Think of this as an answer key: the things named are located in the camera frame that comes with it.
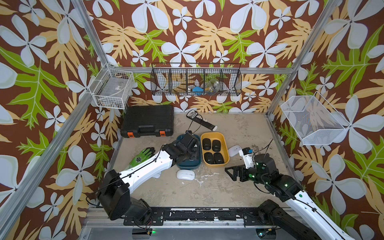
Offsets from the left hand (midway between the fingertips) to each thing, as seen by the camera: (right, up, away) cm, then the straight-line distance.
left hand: (195, 150), depth 82 cm
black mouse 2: (+15, +1, +16) cm, 22 cm away
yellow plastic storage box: (+18, +6, +17) cm, 25 cm away
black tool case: (-35, +18, +26) cm, 47 cm away
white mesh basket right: (+64, +17, -4) cm, 66 cm away
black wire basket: (+1, +45, +16) cm, 48 cm away
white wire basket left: (-49, +36, +4) cm, 61 cm away
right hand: (+17, -7, -9) cm, 21 cm away
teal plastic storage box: (-2, -10, +10) cm, 14 cm away
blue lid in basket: (+2, +37, +12) cm, 38 cm away
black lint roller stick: (-1, +23, +37) cm, 43 cm away
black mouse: (+8, +2, +17) cm, 19 cm away
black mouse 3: (+9, -6, +9) cm, 14 cm away
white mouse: (-6, -15, +5) cm, 17 cm away
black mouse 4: (+15, -7, +11) cm, 20 cm away
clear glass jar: (+12, +40, +16) cm, 45 cm away
